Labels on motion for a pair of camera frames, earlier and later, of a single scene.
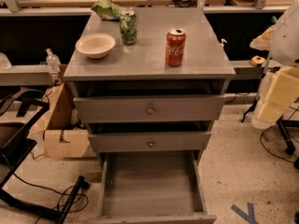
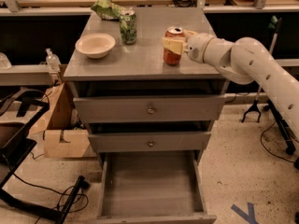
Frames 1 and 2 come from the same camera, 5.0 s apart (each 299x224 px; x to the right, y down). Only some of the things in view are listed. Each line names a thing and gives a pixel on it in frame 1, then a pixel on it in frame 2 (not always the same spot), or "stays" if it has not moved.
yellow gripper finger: (283, 91) to (195, 44)
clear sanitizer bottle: (52, 61) stays
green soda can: (129, 27) stays
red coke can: (175, 47) stays
